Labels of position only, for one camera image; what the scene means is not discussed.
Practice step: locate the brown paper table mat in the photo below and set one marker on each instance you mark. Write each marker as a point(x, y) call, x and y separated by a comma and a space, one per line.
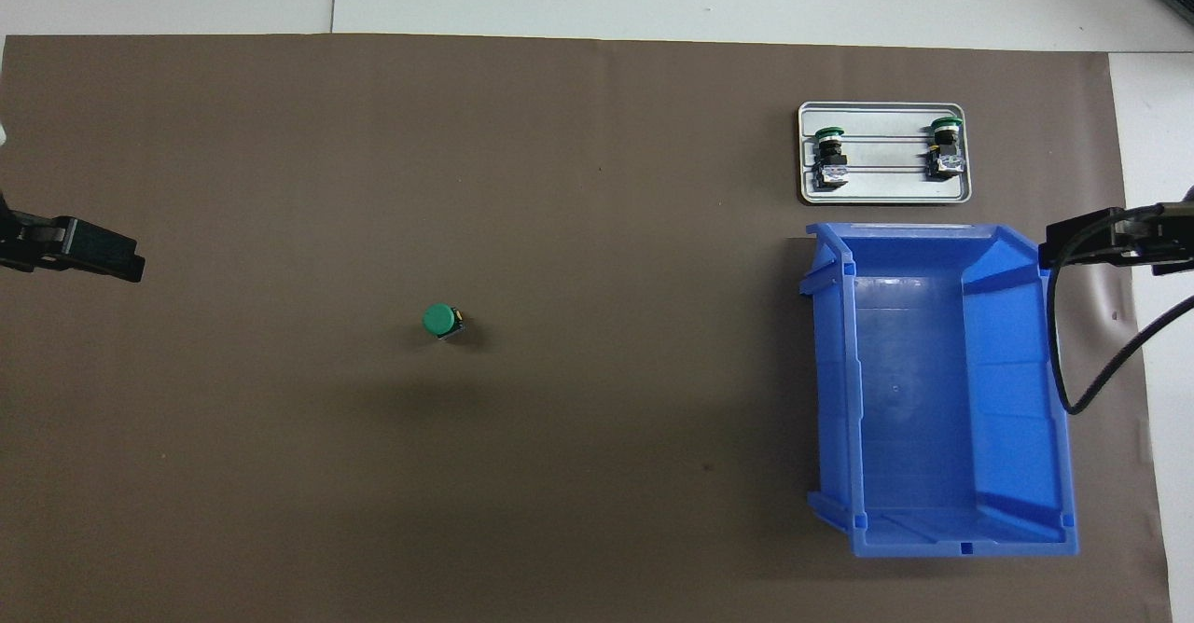
point(560, 185)

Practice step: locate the blue plastic storage bin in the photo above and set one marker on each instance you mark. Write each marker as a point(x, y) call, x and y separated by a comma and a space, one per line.
point(933, 399)

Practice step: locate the green push button switch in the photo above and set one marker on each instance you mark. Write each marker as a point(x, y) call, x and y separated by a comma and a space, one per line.
point(944, 152)
point(437, 320)
point(830, 152)

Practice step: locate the grey metal tray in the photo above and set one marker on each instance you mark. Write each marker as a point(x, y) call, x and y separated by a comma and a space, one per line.
point(895, 189)

